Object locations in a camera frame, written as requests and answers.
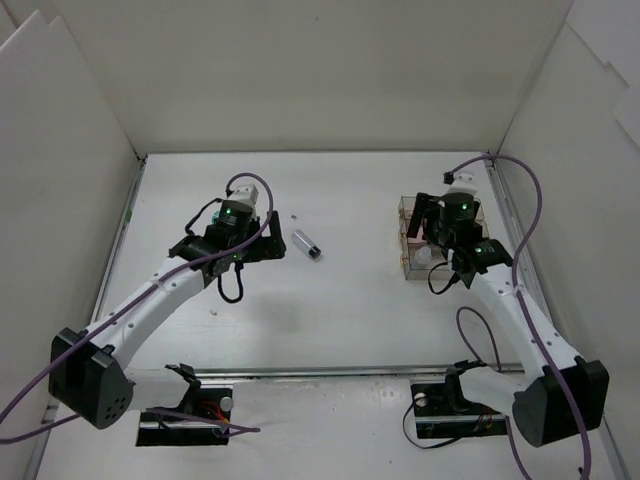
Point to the lilac lipstick tube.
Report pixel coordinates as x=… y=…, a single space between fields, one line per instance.
x=305 y=244

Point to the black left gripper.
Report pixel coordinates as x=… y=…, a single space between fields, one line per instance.
x=262 y=245

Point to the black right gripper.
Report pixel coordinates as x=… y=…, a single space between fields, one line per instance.
x=432 y=232

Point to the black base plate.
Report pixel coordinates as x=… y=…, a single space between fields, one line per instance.
x=440 y=415
x=168 y=431

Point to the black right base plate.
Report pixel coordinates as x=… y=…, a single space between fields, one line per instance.
x=440 y=415

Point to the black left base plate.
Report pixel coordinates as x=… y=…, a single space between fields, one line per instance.
x=168 y=431

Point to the clear blue small bottle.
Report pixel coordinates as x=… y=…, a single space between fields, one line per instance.
x=423 y=255

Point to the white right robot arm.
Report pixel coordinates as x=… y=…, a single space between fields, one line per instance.
x=563 y=393

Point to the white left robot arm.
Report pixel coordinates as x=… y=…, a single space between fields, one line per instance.
x=90 y=369

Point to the clear organizer frame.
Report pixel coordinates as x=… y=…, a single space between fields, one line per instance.
x=430 y=240

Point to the aluminium rail frame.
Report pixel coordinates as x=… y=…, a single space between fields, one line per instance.
x=321 y=353

